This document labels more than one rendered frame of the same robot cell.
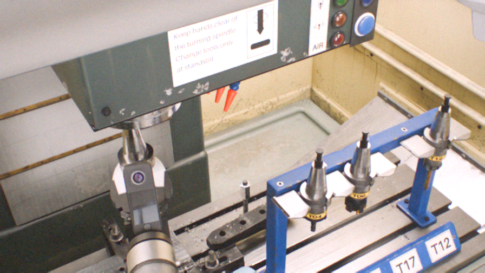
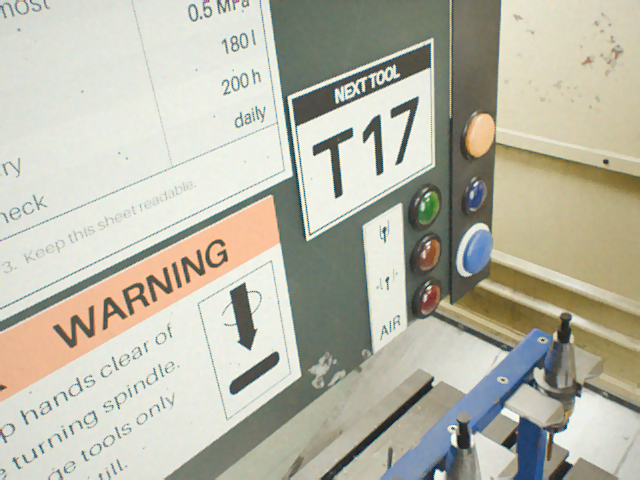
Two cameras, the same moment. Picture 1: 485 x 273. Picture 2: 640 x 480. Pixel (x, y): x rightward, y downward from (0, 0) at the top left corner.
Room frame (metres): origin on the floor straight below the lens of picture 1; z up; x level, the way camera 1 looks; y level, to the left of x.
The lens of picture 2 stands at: (0.46, -0.01, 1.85)
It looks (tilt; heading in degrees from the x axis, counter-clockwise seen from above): 31 degrees down; 350
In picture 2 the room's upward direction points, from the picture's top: 7 degrees counter-clockwise
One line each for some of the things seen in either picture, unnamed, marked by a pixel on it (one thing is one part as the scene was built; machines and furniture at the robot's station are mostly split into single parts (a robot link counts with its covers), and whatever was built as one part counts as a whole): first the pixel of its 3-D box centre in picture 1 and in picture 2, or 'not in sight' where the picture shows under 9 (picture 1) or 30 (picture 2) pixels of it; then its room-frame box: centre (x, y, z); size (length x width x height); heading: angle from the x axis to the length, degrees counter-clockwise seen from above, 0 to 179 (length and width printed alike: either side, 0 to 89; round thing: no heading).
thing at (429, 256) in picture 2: (339, 20); (428, 255); (0.76, -0.13, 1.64); 0.02 x 0.01 x 0.02; 121
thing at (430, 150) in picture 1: (419, 147); (536, 406); (0.99, -0.36, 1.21); 0.07 x 0.05 x 0.01; 31
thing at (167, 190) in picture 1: (158, 190); not in sight; (0.75, 0.16, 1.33); 0.09 x 0.05 x 0.02; 179
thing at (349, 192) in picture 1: (338, 184); not in sight; (0.88, -0.18, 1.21); 0.07 x 0.05 x 0.01; 31
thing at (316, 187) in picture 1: (317, 177); not in sight; (0.85, -0.13, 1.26); 0.04 x 0.04 x 0.07
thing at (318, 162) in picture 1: (319, 157); not in sight; (0.85, -0.13, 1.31); 0.02 x 0.02 x 0.03
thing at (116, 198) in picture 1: (125, 196); not in sight; (0.73, 0.21, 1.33); 0.09 x 0.05 x 0.02; 26
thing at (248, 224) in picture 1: (253, 225); not in sight; (1.03, 0.00, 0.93); 0.26 x 0.05 x 0.06; 126
